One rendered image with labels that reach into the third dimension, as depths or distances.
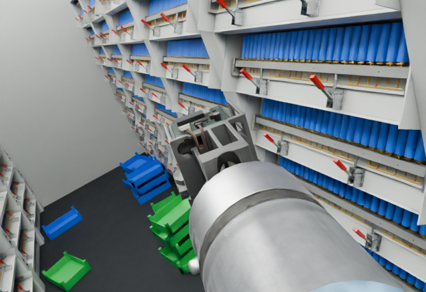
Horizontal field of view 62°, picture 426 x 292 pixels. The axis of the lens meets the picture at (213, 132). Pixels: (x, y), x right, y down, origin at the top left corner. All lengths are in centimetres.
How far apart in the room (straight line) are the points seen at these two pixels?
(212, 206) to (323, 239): 8
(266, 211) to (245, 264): 3
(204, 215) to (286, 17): 59
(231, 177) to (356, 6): 45
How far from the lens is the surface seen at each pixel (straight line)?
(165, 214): 229
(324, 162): 93
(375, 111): 70
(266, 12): 84
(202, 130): 30
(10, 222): 315
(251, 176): 23
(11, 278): 245
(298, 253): 17
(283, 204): 20
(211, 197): 23
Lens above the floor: 139
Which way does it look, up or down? 21 degrees down
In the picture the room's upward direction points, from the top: 23 degrees counter-clockwise
